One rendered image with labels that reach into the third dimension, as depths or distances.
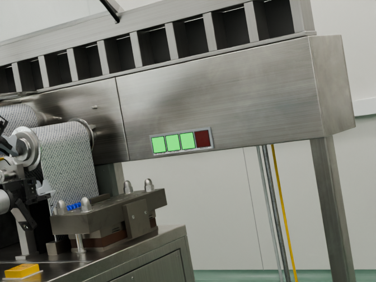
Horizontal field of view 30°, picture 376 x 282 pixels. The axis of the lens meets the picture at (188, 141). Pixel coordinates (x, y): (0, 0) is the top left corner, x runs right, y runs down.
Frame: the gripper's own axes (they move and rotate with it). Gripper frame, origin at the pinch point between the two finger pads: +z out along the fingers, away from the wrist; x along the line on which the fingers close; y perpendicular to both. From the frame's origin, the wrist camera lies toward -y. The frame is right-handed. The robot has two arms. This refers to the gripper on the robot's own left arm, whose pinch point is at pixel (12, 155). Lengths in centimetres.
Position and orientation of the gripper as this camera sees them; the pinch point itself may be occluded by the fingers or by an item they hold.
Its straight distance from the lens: 233.1
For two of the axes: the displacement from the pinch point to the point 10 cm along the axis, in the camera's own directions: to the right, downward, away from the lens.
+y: 2.2, -8.5, 4.8
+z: 5.4, 5.2, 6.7
